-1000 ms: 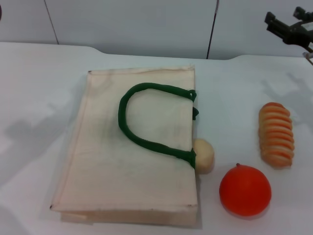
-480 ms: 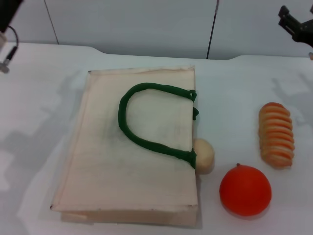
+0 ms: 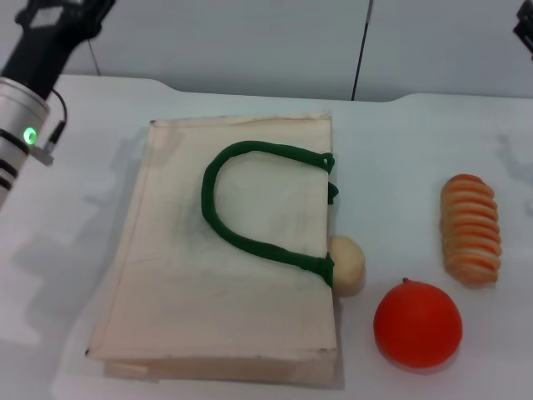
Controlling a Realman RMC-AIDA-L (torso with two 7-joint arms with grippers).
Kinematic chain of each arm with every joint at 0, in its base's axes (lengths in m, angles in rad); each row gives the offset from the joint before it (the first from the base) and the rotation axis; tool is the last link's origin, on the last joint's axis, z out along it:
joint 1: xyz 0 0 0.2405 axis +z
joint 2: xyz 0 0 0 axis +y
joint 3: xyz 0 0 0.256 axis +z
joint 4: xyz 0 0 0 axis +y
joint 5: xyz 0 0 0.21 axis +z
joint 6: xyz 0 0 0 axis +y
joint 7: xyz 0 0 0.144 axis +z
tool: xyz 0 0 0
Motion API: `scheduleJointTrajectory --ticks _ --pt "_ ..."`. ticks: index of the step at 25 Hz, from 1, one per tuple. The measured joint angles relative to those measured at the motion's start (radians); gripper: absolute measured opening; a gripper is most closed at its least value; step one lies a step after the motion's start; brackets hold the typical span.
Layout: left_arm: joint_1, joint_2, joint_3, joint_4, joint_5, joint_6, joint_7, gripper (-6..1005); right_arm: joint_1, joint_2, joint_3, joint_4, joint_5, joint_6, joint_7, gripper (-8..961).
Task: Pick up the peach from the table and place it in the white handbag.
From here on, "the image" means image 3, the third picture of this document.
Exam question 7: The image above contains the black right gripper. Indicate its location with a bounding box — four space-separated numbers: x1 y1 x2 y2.
512 0 533 60

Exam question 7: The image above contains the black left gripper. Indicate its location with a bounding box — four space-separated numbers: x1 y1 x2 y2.
0 0 118 100

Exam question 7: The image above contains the white handbag with green handles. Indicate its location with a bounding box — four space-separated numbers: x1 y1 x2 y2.
85 108 341 384

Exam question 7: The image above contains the striped orange twisted bread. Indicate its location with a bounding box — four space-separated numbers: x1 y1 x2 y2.
440 173 503 288

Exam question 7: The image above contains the cream round bun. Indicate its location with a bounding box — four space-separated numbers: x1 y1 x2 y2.
328 235 366 297

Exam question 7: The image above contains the orange fruit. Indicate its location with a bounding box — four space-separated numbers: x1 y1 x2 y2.
372 277 463 370

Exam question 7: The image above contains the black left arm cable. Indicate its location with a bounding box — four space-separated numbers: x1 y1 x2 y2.
31 88 68 167

